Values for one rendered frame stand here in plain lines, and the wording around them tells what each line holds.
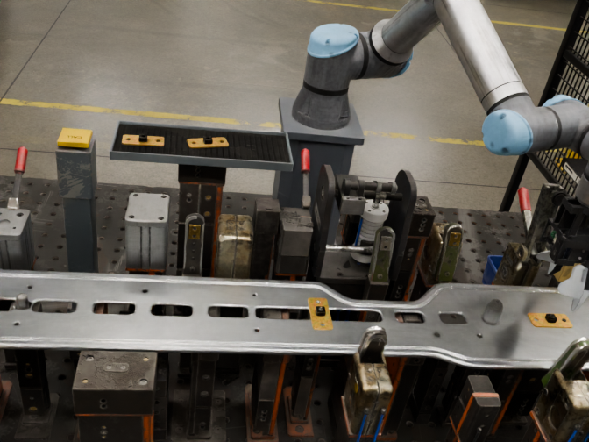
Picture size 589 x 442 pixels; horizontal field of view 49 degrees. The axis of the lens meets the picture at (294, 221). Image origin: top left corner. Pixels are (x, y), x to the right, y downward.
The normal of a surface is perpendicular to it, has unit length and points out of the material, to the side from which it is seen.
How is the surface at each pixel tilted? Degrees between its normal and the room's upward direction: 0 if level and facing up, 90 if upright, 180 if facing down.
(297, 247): 90
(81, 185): 90
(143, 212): 0
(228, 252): 90
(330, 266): 0
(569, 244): 90
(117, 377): 0
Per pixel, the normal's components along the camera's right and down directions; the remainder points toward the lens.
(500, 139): -0.90, 0.14
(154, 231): 0.10, 0.58
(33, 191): 0.13, -0.82
